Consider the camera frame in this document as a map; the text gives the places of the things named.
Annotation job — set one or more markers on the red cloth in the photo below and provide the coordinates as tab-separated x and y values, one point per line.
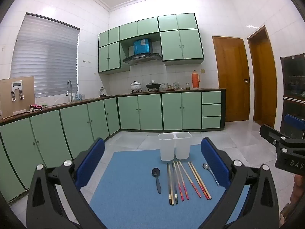
35	107

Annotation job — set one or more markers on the white window blind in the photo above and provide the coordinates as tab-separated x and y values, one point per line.
47	59

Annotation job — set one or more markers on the metal faucet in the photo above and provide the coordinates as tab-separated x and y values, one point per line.
70	88

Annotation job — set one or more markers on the red floral chopstick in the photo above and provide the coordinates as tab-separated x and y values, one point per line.
186	190

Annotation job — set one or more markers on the blue table mat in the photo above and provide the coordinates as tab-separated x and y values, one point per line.
133	183

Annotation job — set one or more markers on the black spoon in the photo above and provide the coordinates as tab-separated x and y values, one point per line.
156	172

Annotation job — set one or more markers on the white two-compartment utensil holder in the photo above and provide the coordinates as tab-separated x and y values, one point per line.
166	148

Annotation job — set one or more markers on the white cooking pot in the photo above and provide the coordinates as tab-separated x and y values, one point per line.
136	86

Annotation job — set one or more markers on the white mounted device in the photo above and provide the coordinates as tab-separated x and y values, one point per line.
17	85

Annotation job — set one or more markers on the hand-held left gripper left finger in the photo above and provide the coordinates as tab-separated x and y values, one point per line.
91	162

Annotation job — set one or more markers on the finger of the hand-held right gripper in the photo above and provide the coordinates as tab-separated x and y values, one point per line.
294	121
269	133

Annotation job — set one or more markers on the wall hooks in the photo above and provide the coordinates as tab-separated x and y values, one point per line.
86	61

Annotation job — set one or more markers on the brown cardboard box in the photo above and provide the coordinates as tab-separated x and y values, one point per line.
286	213

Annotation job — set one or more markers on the green drawer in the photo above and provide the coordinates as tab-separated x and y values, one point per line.
211	122
211	110
211	97

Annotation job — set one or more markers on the black wok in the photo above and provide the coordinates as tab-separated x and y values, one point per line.
153	85

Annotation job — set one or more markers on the black chopstick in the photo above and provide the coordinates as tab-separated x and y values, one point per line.
169	188
175	188

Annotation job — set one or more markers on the black cabinet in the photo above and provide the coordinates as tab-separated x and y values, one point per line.
293	88

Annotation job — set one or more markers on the brown board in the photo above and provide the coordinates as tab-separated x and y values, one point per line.
6	95

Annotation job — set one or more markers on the green wall cabinet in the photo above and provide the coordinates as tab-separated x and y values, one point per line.
140	28
112	54
181	43

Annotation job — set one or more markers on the range hood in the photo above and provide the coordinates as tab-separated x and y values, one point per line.
143	56

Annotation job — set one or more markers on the orange thermos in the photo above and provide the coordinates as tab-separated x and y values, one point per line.
195	81

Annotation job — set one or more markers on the gas stove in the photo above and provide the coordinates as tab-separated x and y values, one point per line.
145	91

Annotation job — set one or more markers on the wooden door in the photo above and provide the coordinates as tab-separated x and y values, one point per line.
231	81
263	81

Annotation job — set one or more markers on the person's right hand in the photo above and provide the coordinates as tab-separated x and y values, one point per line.
299	186

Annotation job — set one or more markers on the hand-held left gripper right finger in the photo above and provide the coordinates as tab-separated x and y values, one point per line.
213	159

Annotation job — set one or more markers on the dark kitchen countertop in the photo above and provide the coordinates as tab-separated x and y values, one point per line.
95	99

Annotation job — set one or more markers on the metal spoon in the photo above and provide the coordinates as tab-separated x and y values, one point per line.
205	165

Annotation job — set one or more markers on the small silver kettle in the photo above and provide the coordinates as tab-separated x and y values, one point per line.
103	92

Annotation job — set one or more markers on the pair of red-orange chopsticks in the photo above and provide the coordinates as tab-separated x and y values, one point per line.
181	190

